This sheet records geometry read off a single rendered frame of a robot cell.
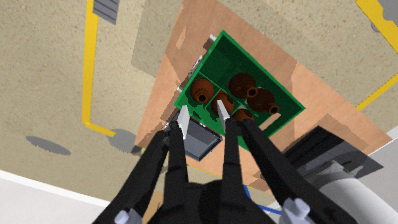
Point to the green plastic crate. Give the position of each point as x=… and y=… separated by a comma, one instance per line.
x=219, y=64

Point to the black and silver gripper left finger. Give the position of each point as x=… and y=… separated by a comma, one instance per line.
x=132, y=201

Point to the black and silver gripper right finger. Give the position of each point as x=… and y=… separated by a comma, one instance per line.
x=300, y=201

